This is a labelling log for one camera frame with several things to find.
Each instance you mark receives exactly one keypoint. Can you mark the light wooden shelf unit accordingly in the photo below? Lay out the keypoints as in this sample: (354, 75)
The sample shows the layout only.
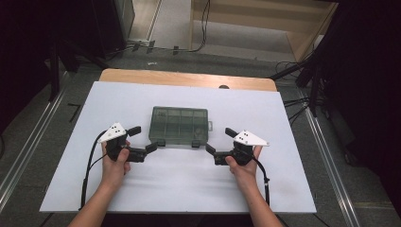
(296, 34)

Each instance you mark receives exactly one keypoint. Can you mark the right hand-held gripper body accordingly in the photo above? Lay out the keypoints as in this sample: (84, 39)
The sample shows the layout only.
(249, 138)

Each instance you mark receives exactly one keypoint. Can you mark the black metal stand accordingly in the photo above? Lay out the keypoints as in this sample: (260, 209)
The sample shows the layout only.
(315, 85)
(54, 72)

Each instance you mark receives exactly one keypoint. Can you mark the dark curtain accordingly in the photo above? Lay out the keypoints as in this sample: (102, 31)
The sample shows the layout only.
(22, 47)
(372, 78)

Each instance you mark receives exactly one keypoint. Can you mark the person's left hand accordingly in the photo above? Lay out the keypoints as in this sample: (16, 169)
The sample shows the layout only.
(113, 171)

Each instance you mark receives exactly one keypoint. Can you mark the white board sheet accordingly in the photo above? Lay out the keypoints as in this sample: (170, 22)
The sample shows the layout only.
(189, 183)

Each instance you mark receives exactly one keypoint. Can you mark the translucent grey compartment storage box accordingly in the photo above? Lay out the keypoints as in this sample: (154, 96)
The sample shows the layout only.
(176, 124)

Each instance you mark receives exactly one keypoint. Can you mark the dark cabinet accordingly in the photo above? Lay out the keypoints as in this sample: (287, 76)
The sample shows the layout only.
(110, 25)

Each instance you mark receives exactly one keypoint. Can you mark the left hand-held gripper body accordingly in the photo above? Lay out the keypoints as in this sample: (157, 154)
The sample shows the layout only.
(113, 134)

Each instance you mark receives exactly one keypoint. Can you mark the small dark round cap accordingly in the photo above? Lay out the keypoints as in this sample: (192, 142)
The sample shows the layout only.
(223, 86)

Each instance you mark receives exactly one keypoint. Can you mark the person's right hand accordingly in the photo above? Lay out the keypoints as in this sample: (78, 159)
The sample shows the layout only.
(247, 175)

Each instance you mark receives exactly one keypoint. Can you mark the person's dark clothing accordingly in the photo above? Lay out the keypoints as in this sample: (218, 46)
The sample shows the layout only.
(179, 221)

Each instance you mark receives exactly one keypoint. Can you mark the metal floor rail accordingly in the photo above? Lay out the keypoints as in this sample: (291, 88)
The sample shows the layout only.
(28, 148)
(331, 164)

